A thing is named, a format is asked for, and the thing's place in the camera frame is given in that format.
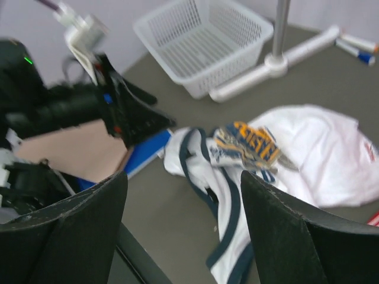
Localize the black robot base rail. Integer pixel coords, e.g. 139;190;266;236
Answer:
116;223;172;284

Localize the white marker orange cap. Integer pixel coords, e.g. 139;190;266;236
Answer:
340;33;378;53

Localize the white marker blue cap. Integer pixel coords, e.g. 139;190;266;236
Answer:
335;39;375;66

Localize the white printed tank top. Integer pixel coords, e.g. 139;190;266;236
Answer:
164;105;378;283

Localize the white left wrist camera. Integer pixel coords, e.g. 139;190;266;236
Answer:
54;2;108;85

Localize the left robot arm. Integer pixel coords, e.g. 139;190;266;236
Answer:
1;38;176;217

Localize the brown cardboard sheet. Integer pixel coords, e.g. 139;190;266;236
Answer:
15;120;133;182

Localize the white perforated plastic basket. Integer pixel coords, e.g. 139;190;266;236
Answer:
133;1;274;99

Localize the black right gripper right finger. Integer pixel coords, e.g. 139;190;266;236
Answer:
241;171;378;283

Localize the white metal clothes rack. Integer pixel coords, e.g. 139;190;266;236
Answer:
209;0;341;103

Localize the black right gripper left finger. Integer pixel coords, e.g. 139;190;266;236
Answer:
1;172;128;284

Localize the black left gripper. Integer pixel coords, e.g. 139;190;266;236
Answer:
91;53;176;148

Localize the red striped tank top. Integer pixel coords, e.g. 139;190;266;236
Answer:
367;212;379;227

